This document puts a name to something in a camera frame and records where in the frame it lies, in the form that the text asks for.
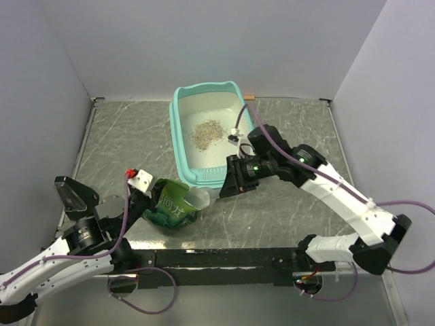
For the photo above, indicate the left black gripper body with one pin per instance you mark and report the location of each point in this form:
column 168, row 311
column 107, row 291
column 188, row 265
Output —
column 138, row 205

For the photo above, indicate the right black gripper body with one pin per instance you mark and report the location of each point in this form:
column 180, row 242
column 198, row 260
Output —
column 251, row 170

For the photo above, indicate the green litter bag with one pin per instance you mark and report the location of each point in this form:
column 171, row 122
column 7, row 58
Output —
column 172, row 212

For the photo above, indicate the clear plastic scoop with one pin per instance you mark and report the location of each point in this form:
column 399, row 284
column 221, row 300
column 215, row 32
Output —
column 201, row 197

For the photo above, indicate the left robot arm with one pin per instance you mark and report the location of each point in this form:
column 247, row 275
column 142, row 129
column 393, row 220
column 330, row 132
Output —
column 93, row 245

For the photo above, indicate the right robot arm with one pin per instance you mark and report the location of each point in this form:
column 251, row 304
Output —
column 264, row 153

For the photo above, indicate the scattered litter granules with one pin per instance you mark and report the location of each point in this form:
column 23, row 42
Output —
column 207, row 133

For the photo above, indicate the teal litter box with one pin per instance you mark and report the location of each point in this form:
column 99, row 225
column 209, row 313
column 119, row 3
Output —
column 201, row 118

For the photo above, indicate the black triangular stand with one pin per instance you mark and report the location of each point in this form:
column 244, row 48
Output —
column 78, row 199

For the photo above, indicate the small orange block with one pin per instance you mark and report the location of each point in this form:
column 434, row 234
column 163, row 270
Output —
column 249, row 97

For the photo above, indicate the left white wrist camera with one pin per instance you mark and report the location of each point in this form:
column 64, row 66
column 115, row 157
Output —
column 141, row 180

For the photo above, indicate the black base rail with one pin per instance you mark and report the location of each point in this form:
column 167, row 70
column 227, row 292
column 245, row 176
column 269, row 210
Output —
column 197, row 267

